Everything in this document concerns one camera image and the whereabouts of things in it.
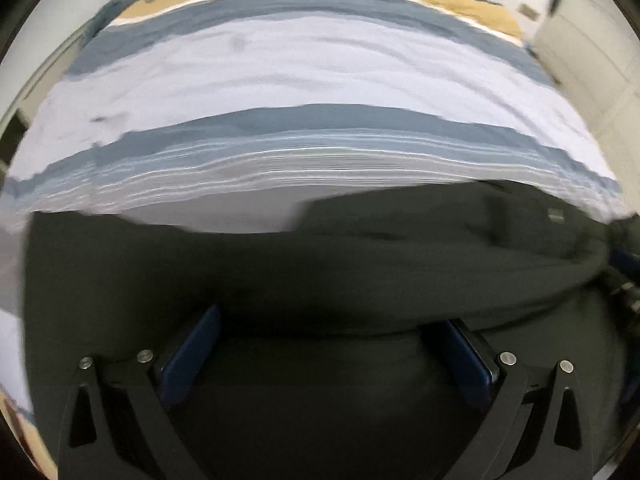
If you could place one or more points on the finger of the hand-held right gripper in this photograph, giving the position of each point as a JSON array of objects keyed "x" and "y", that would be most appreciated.
[{"x": 625, "y": 285}]

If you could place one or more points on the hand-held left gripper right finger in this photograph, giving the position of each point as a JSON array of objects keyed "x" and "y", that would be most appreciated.
[{"x": 467, "y": 365}]

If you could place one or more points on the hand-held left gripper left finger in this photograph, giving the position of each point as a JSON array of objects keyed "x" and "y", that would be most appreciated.
[{"x": 192, "y": 355}]

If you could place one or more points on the black puffer coat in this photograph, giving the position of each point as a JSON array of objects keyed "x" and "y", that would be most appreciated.
[{"x": 325, "y": 270}]

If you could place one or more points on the white wardrobe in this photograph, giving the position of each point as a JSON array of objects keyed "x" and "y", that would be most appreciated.
[{"x": 595, "y": 60}]

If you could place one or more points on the striped bed duvet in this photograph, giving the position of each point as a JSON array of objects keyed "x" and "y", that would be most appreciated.
[{"x": 300, "y": 60}]

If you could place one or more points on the wall socket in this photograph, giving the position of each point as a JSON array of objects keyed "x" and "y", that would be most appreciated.
[{"x": 527, "y": 11}]

